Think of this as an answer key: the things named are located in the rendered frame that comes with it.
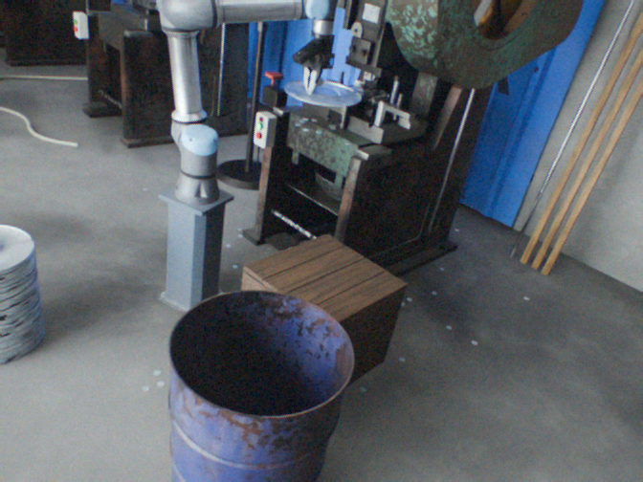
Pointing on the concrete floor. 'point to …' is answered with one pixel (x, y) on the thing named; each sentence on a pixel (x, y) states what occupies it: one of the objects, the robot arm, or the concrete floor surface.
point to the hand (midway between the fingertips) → (308, 91)
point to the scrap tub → (254, 388)
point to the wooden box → (337, 293)
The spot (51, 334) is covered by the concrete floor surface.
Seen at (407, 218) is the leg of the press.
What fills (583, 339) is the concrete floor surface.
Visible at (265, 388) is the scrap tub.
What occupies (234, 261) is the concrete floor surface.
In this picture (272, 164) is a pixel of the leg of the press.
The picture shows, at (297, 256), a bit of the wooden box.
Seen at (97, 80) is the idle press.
